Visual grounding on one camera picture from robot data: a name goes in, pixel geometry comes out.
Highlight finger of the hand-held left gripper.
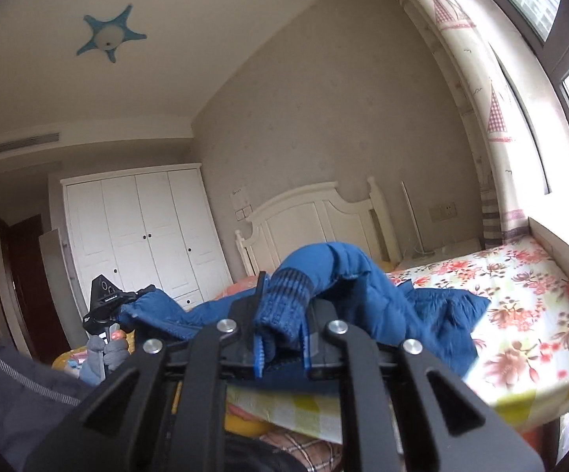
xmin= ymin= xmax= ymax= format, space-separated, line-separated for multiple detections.
xmin=127 ymin=284 xmax=157 ymax=306

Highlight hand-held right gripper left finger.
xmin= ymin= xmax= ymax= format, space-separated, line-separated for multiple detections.
xmin=24 ymin=271 xmax=268 ymax=472

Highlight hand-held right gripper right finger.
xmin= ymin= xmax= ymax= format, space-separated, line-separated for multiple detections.
xmin=304 ymin=300 xmax=546 ymax=472

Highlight blue quilted jacket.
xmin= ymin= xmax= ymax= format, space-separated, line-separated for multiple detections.
xmin=120 ymin=242 xmax=492 ymax=380

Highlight person's left forearm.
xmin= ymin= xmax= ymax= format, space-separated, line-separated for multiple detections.
xmin=0 ymin=319 xmax=96 ymax=470

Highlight person's left hand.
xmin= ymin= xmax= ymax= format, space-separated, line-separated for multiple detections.
xmin=79 ymin=328 xmax=130 ymax=385

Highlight white wardrobe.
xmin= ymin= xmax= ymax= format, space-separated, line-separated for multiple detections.
xmin=61 ymin=163 xmax=233 ymax=312

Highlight dark wooden door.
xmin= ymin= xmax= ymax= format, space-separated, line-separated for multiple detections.
xmin=0 ymin=206 xmax=71 ymax=362

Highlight person's plaid pants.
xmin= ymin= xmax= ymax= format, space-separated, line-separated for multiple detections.
xmin=260 ymin=428 xmax=344 ymax=472

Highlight white wooden headboard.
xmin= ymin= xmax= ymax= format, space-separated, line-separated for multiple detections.
xmin=235 ymin=176 xmax=401 ymax=276

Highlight white standing pole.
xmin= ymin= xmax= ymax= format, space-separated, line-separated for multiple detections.
xmin=401 ymin=181 xmax=425 ymax=256

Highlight white nightstand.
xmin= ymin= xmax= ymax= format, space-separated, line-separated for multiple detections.
xmin=400 ymin=238 xmax=482 ymax=271

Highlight ceiling air vent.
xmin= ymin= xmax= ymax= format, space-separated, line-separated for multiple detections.
xmin=0 ymin=131 xmax=61 ymax=157

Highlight blue star ceiling lamp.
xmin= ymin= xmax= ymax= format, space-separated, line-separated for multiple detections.
xmin=77 ymin=5 xmax=148 ymax=64

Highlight sailboat print curtain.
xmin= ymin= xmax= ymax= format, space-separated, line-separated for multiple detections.
xmin=368 ymin=0 xmax=551 ymax=249

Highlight dark framed window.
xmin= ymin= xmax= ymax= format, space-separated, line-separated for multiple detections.
xmin=452 ymin=0 xmax=569 ymax=183

